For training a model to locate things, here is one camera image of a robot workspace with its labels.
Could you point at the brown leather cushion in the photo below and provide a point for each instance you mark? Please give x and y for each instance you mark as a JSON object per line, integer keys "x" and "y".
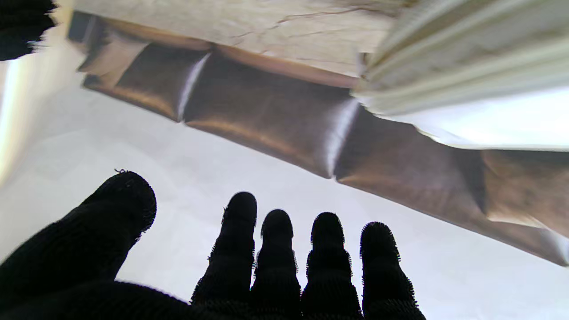
{"x": 529, "y": 186}
{"x": 111, "y": 58}

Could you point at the brown leather sofa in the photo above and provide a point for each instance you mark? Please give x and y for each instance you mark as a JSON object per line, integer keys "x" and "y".
{"x": 266, "y": 115}

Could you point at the cream fabric cosmetics bag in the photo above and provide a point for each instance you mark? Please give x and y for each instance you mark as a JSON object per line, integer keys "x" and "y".
{"x": 453, "y": 58}

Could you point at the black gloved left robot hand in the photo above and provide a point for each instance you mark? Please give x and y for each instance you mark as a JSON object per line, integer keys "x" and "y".
{"x": 89, "y": 249}

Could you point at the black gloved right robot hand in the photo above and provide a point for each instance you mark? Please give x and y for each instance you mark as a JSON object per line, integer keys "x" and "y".
{"x": 20, "y": 24}

